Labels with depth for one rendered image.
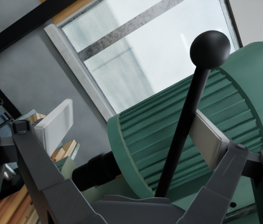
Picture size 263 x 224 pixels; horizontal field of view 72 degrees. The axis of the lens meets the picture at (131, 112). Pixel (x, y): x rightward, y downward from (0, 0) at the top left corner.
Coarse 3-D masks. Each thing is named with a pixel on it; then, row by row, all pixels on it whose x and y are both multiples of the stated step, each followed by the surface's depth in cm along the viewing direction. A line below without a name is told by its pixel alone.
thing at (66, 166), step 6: (66, 156) 41; (60, 162) 40; (66, 162) 39; (72, 162) 41; (60, 168) 37; (66, 168) 38; (72, 168) 40; (66, 174) 37; (72, 180) 38; (84, 192) 39; (90, 192) 41; (96, 192) 44; (90, 198) 40; (96, 198) 42
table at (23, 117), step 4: (28, 112) 61; (32, 112) 63; (36, 112) 65; (20, 116) 61; (24, 116) 58; (28, 116) 60; (60, 144) 68; (56, 148) 65; (8, 164) 45; (12, 164) 46; (16, 164) 47; (12, 168) 46
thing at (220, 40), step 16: (208, 32) 15; (192, 48) 16; (208, 48) 15; (224, 48) 15; (208, 64) 16; (192, 80) 17; (192, 96) 18; (192, 112) 18; (176, 128) 19; (176, 144) 20; (176, 160) 20; (160, 192) 22
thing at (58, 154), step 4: (60, 148) 61; (56, 152) 60; (60, 152) 60; (64, 152) 62; (52, 156) 59; (56, 156) 57; (60, 156) 59; (56, 160) 56; (28, 212) 40; (24, 220) 38
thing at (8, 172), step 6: (6, 168) 38; (18, 168) 42; (6, 174) 37; (12, 174) 38; (18, 174) 38; (6, 180) 37; (12, 180) 37; (18, 180) 35; (6, 186) 36; (12, 186) 34; (18, 186) 34; (0, 192) 34; (6, 192) 34; (12, 192) 34; (0, 198) 35
